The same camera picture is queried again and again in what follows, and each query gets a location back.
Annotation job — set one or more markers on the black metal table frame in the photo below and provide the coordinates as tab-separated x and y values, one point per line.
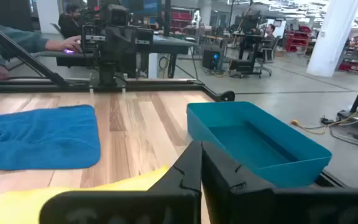
166	84

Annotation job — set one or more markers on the yellow microfiber towel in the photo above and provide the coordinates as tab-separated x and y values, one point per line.
11	208

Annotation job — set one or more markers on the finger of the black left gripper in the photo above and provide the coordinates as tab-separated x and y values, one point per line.
126	43
113	43

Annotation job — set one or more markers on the grey office chair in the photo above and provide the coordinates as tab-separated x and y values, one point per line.
269	56

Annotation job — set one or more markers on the black computer mouse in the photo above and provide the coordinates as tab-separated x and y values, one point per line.
68	51

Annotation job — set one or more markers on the black computer tower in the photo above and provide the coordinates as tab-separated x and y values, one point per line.
211	59

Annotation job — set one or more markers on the blue microfiber towel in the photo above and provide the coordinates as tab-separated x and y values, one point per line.
42	140

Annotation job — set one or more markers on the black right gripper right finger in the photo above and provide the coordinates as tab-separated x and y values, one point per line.
259	205

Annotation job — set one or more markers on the dark grey desk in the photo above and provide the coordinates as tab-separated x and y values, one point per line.
172	45

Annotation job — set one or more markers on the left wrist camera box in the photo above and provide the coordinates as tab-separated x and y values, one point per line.
115	15

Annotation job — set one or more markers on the red storage rack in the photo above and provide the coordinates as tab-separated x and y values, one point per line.
297	42
181	20

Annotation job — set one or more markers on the person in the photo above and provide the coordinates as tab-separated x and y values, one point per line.
68	26
269	37
17	42

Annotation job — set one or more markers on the teal plastic basket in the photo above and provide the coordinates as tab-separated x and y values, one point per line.
253	143

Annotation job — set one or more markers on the white pillar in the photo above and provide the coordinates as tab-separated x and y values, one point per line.
331	40

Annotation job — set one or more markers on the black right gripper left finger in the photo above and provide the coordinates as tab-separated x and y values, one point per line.
166	205

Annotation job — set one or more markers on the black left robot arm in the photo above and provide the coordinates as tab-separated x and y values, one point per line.
107	73

